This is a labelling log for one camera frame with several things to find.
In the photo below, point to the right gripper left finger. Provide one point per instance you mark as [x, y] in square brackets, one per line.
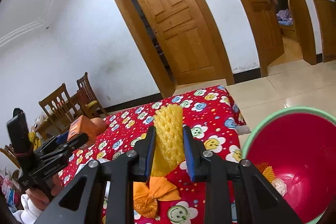
[104, 191]

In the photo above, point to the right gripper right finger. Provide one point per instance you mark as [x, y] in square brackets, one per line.
[234, 188]

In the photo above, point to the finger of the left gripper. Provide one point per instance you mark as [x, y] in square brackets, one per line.
[66, 149]
[53, 143]

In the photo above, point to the cream paper ball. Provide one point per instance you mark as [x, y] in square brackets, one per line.
[280, 186]

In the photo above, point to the yellow foam fruit net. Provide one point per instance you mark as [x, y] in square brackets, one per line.
[169, 151]

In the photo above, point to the orange cardboard box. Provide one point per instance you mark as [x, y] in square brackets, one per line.
[83, 125]

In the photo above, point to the red green trash bin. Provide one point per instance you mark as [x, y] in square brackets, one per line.
[299, 144]

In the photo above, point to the person's left hand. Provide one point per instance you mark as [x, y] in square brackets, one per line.
[39, 199]

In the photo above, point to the red apple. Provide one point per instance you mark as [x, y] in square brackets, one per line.
[99, 124]

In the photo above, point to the wooden chair near table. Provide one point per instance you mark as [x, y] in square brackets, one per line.
[59, 108]

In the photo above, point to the small yellow foam net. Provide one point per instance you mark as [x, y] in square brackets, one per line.
[268, 173]

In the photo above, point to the red smiley flower tablecloth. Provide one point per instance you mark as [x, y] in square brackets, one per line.
[208, 117]

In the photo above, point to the open wooden door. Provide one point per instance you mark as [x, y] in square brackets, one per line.
[269, 45]

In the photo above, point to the closed wooden door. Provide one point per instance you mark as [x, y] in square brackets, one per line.
[184, 38]

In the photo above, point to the bunk bed with bedding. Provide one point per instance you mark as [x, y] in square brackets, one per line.
[285, 18]

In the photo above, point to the wooden wall cabinet panel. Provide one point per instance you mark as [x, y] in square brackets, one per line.
[326, 13]

